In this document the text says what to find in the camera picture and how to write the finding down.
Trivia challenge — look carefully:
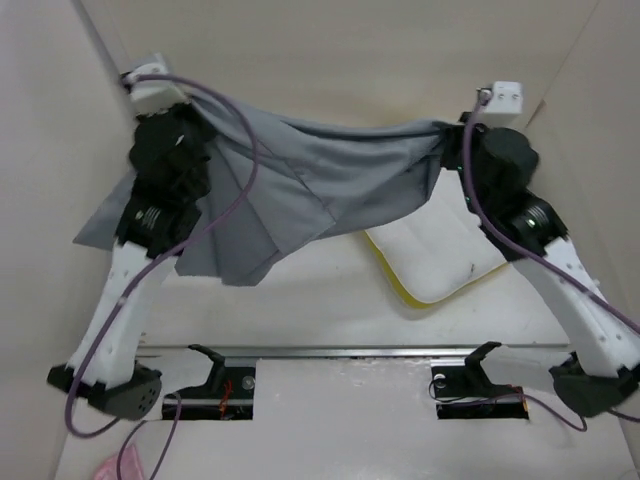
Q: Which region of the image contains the white pillow yellow edge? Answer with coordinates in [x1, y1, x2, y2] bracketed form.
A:
[365, 187, 506, 309]

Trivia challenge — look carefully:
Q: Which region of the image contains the grey pillowcase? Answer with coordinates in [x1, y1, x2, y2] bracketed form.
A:
[75, 96, 450, 286]

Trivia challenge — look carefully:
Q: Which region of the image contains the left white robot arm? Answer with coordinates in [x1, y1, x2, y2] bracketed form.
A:
[47, 104, 215, 420]

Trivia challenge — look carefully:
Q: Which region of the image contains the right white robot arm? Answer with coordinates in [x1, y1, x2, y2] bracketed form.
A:
[441, 124, 639, 418]

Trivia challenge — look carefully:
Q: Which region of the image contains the pink cloth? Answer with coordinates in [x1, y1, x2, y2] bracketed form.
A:
[93, 444, 146, 480]

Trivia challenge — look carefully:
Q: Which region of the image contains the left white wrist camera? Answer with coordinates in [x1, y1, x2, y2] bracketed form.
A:
[121, 53, 189, 116]

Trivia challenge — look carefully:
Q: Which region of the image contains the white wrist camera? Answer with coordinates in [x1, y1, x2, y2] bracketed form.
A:
[121, 53, 189, 116]
[475, 81, 524, 128]

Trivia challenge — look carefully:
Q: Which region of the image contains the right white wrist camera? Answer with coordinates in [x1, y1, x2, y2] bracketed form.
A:
[475, 81, 524, 128]

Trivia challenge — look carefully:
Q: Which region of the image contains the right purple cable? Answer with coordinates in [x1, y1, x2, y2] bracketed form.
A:
[459, 87, 640, 434]

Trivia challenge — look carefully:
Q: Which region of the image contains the purple cable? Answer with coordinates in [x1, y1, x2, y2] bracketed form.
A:
[459, 87, 640, 434]
[64, 74, 261, 479]

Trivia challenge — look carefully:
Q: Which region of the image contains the metal rail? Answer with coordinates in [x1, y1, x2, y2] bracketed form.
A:
[137, 344, 569, 359]

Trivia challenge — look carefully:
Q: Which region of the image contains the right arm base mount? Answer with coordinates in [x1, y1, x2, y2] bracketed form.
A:
[428, 341, 529, 420]

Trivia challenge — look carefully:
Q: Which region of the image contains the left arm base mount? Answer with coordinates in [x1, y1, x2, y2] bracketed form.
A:
[161, 344, 256, 421]

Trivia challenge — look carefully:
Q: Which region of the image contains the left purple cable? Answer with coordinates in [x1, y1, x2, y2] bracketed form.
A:
[64, 74, 261, 479]

